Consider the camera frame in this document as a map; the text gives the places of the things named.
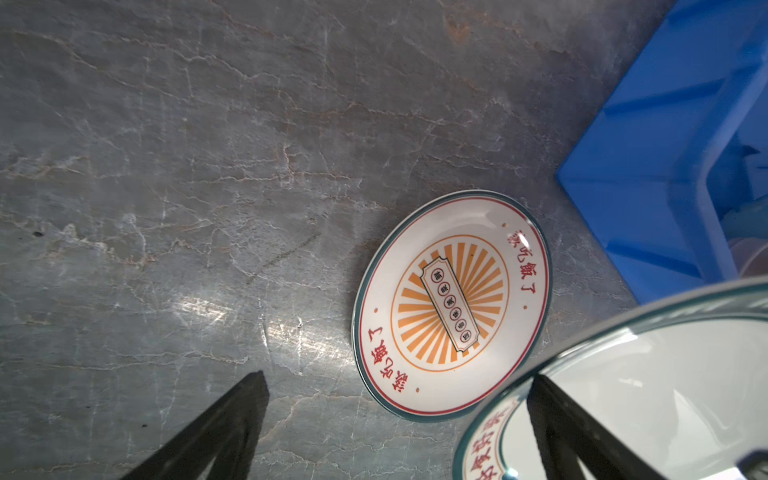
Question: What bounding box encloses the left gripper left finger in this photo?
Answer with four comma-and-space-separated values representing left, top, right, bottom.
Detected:
125, 371, 270, 479

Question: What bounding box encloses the green rimmed white plate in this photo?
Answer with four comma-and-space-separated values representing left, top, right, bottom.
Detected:
452, 277, 767, 479

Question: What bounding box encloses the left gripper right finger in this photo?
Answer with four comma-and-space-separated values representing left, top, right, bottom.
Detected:
527, 374, 662, 479

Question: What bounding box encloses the blue plastic bin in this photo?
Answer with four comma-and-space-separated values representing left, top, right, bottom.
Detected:
557, 1, 767, 303

